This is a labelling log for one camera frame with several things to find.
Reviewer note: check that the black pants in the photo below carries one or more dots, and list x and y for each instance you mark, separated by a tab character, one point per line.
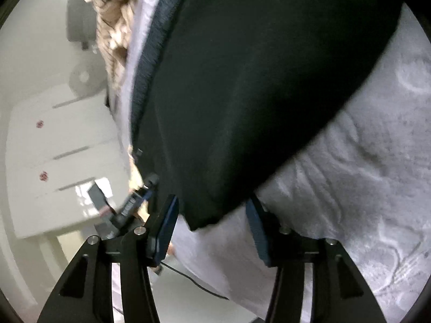
252	91

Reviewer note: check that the beige striped knit blanket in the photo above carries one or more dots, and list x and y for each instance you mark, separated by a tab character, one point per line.
111	16

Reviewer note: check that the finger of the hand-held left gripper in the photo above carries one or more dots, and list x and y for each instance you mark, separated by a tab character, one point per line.
150	183

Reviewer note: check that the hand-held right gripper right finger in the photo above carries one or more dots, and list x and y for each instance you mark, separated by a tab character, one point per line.
256	235

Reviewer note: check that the grey rounded chair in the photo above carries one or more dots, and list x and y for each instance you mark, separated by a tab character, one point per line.
79	13

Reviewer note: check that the white round object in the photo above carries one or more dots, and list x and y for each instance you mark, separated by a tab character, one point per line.
84	76

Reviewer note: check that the white drawer cabinet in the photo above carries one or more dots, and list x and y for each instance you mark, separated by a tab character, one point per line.
50	148

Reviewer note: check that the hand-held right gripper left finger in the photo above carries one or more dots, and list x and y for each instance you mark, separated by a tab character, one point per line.
165	232

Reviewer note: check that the lavender quilted bedspread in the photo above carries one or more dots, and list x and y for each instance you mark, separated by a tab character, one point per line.
353	191

